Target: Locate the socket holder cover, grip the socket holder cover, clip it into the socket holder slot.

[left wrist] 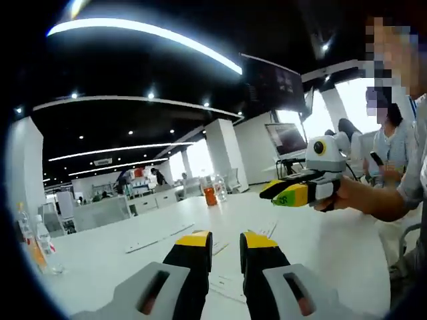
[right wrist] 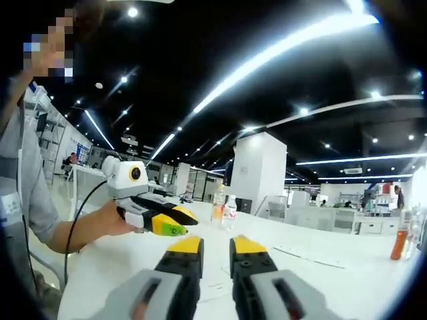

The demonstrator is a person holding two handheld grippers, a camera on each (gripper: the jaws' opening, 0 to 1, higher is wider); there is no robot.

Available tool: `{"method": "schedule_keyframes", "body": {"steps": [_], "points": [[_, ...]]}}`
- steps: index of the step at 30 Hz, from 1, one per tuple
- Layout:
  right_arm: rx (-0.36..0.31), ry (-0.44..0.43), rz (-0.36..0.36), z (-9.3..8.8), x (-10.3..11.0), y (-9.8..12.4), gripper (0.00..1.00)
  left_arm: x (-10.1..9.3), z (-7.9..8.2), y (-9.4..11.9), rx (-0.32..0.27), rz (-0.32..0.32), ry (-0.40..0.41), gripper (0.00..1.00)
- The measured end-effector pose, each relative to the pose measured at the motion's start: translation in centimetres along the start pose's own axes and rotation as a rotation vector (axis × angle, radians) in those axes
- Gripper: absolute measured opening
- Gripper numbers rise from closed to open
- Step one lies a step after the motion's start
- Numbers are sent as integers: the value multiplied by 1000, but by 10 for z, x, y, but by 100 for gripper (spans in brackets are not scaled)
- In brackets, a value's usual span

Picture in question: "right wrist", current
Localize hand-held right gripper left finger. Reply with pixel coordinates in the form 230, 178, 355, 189
89, 235, 205, 320

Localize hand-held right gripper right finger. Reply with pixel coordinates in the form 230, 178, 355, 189
228, 235, 338, 320

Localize person's left hand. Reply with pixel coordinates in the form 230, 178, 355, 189
95, 201, 144, 238

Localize white office desk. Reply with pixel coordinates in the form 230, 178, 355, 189
65, 163, 113, 204

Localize flat white sheet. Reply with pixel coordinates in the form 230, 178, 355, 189
273, 246, 346, 269

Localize clear red label water bottle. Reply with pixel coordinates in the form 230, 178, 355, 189
222, 195, 238, 231

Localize thin ceiling light strip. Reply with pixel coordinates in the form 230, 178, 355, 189
85, 109, 116, 151
296, 153, 427, 166

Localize yellow cap orange drink bottle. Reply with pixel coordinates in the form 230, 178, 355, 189
211, 184, 227, 223

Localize small dark cabinet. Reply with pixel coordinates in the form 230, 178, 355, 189
235, 197, 253, 214

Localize white metal shelving rack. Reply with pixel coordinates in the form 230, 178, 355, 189
25, 86, 66, 183

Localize row of white counter cabinets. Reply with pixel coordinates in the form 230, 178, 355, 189
286, 205, 401, 236

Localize person in grey shirt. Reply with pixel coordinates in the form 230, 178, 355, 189
0, 78, 61, 291

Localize white square pillar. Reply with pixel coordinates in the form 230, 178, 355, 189
230, 131, 288, 214

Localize person's patterned trousers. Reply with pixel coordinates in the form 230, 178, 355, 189
31, 269, 66, 317

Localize dark orange drink bottle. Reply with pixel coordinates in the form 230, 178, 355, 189
390, 209, 412, 261

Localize storage shelves with red boxes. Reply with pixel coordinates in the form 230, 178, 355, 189
363, 181, 413, 214

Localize clear plastic bottle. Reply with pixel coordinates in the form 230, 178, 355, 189
405, 205, 424, 261

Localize long bright ceiling light strip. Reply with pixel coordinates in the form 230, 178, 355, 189
193, 15, 380, 114

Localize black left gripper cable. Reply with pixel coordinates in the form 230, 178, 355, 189
63, 179, 111, 287

